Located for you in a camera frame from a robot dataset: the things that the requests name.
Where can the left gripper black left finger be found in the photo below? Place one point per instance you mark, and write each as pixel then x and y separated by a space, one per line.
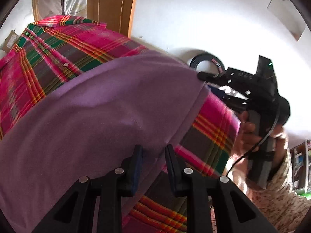
pixel 94 205

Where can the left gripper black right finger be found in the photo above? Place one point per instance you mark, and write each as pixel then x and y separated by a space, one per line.
pixel 208 198

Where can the purple fleece pants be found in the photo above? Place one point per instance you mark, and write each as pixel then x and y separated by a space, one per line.
pixel 90 124

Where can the floral sleeve right forearm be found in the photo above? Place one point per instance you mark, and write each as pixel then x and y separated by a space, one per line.
pixel 278 202

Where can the person right hand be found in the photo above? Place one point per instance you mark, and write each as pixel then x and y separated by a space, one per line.
pixel 246 139

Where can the pink green plaid bedsheet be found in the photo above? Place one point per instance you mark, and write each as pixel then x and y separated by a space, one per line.
pixel 56 50

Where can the wooden door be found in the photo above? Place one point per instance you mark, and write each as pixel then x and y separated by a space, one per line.
pixel 117 14

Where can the brown cardboard box with label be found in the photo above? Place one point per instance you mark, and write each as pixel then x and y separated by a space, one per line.
pixel 10 41

